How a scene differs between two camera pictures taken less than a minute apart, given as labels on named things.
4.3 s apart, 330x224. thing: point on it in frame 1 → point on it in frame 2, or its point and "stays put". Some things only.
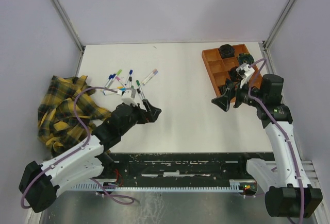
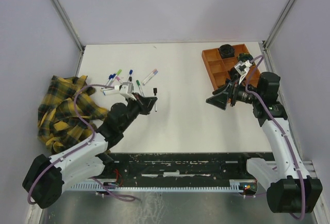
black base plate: [182, 169] stays put
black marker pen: [138, 91] → [155, 91]
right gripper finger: [230, 86] → [219, 90]
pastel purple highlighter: [154, 72] stays put
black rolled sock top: [227, 51] stays put
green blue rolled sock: [245, 57] stays put
